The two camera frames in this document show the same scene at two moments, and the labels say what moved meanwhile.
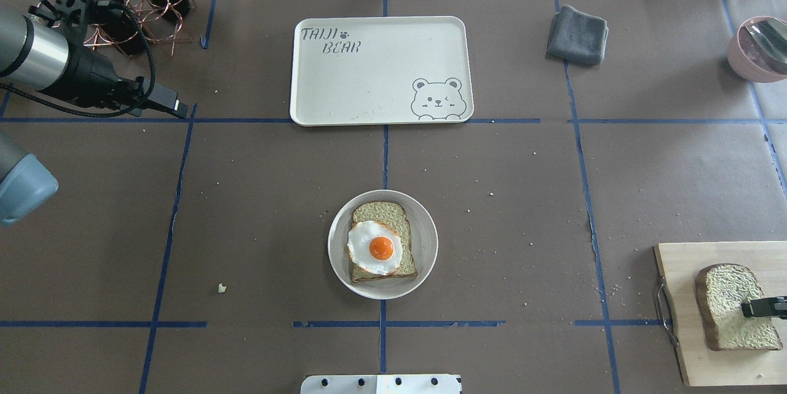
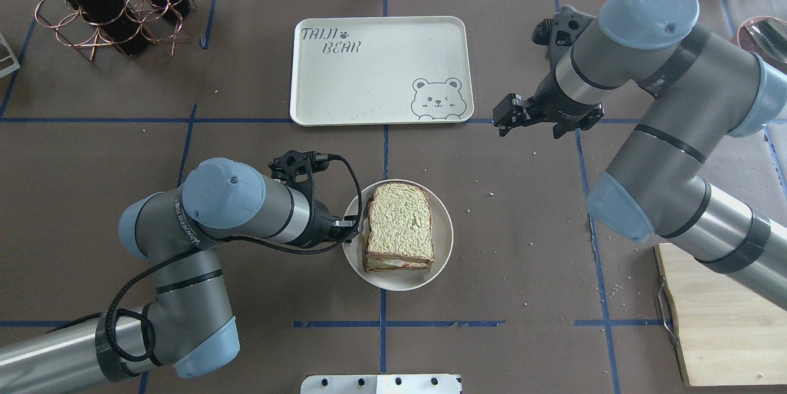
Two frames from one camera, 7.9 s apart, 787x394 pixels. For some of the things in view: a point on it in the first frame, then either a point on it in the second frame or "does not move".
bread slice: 720,290 to 400,223
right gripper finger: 776,307 to 548,102
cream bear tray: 385,70 does not move
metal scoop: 769,39 does not move
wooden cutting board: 678,267 does not move
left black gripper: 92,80 to 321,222
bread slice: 393,216 to 372,263
